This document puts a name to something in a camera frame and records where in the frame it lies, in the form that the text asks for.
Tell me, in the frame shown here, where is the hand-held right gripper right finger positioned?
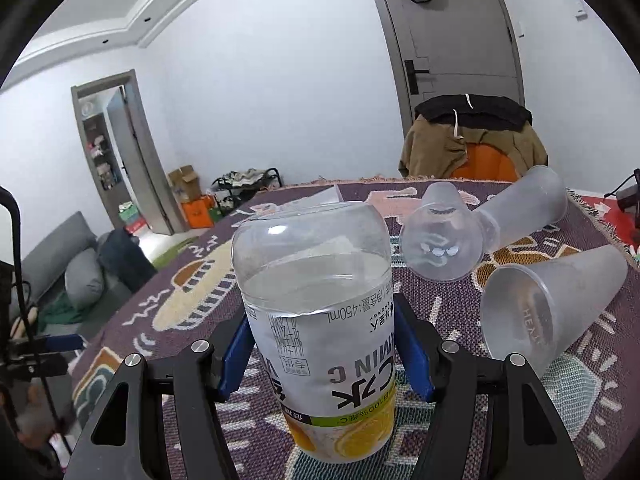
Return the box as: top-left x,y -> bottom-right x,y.
394,295 -> 586,480

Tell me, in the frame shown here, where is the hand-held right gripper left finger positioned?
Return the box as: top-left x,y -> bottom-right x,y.
65,316 -> 257,480

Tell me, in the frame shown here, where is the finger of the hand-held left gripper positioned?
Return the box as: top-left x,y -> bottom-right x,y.
7,334 -> 87,378

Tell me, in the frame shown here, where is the clear plastic bottle yellow label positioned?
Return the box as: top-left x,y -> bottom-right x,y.
231,201 -> 398,465

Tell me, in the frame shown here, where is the small clear cup face print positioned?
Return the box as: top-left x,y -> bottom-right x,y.
400,182 -> 485,282

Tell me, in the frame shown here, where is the wide frosted plastic cup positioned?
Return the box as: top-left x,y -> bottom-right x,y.
480,245 -> 628,376

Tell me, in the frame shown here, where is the tall frosted plastic cup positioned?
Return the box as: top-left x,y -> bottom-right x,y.
475,165 -> 569,256

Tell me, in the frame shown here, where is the green cloth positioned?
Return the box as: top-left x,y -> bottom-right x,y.
37,291 -> 84,327

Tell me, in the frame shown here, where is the grey sofa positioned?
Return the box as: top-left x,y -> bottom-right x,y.
19,211 -> 132,312

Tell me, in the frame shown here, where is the grey pillow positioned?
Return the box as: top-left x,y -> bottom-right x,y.
65,247 -> 106,311

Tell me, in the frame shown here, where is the printed purple blanket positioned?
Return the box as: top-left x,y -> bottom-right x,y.
70,176 -> 640,480

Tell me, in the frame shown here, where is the dark cloth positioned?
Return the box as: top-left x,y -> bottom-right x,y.
97,229 -> 159,292

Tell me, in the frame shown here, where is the orange box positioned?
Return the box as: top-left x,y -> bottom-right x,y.
181,195 -> 221,229

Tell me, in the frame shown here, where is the storage shelf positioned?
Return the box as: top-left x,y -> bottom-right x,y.
81,114 -> 126,197

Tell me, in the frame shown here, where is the black shoe rack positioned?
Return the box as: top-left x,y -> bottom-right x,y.
211,167 -> 281,212

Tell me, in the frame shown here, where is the grey inner door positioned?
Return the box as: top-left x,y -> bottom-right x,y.
106,84 -> 172,236

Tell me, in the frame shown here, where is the grey door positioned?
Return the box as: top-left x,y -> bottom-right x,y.
106,84 -> 172,236
364,0 -> 526,142

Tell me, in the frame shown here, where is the cardboard box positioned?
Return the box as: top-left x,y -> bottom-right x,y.
167,165 -> 202,204

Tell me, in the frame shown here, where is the brown jacket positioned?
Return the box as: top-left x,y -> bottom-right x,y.
398,114 -> 549,180

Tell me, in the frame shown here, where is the orange chair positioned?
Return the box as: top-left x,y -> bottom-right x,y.
450,142 -> 519,181

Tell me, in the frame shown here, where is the black garment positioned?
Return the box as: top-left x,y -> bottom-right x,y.
414,94 -> 534,132

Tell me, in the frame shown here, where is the black device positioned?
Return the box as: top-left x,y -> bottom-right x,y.
604,169 -> 640,212

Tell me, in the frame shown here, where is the black door handle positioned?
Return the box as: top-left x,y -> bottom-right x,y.
404,60 -> 431,95

